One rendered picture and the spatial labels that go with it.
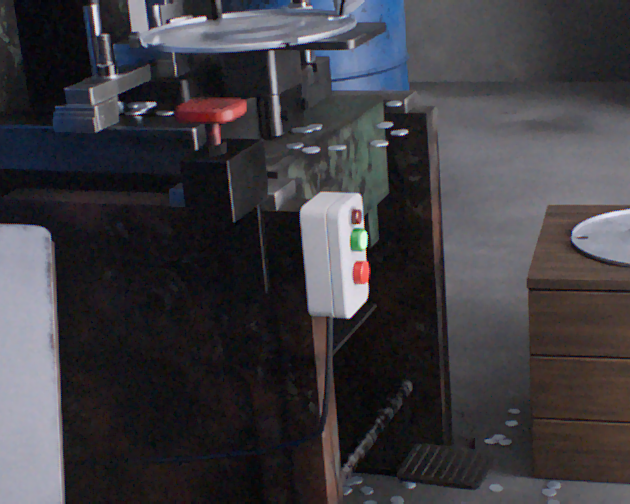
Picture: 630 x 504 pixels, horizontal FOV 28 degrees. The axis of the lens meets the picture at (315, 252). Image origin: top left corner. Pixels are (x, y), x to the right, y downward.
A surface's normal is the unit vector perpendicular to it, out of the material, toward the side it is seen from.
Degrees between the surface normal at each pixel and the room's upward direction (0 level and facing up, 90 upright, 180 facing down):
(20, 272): 78
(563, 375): 90
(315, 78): 90
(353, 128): 90
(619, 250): 0
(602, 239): 0
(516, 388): 0
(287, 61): 90
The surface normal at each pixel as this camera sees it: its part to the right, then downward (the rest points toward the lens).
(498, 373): -0.08, -0.94
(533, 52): -0.37, 0.33
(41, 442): -0.32, 0.13
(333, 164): 0.92, 0.05
